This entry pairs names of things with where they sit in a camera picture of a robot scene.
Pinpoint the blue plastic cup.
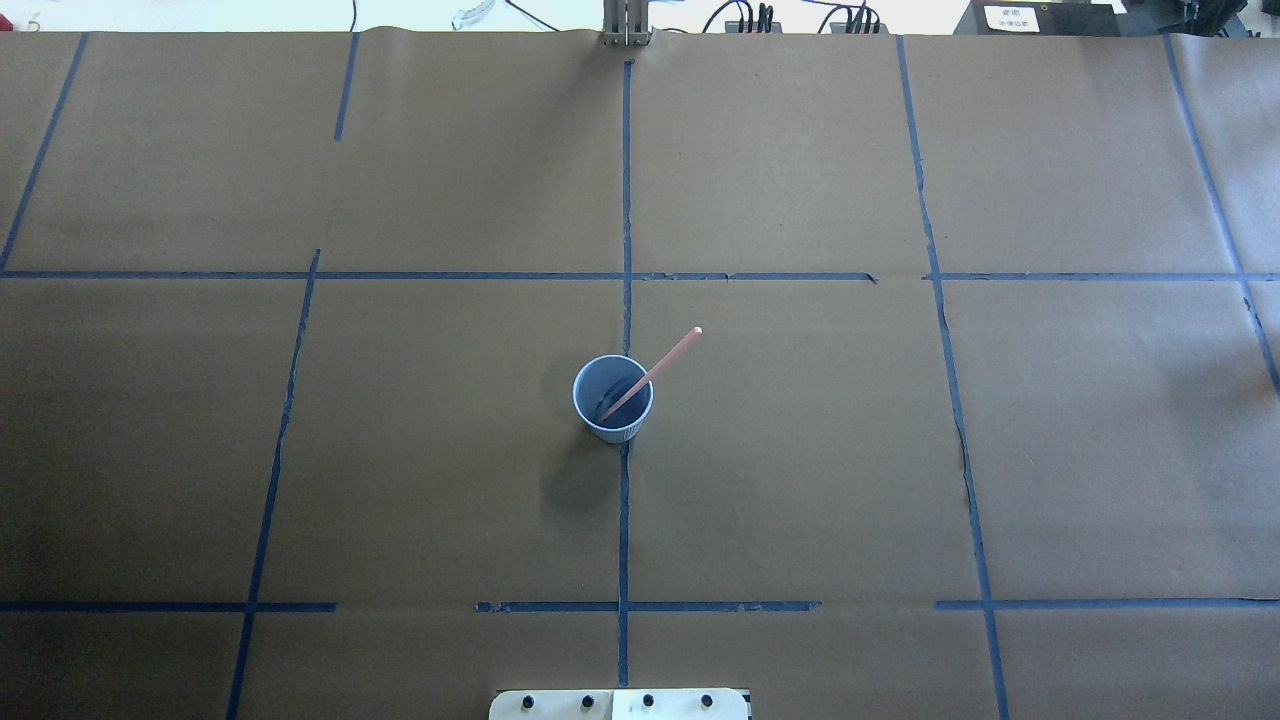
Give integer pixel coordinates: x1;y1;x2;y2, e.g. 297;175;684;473
571;355;655;445

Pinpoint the pink chopstick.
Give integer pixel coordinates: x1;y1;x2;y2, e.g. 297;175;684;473
596;325;704;424

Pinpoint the orange black connector board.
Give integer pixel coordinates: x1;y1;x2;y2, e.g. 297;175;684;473
703;1;782;35

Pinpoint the black power adapter box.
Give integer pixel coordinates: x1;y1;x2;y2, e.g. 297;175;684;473
952;1;1121;37

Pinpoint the aluminium frame post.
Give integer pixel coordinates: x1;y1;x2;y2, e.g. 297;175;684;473
600;0;653;47

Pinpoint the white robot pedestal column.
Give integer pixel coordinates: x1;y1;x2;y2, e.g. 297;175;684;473
488;687;753;719

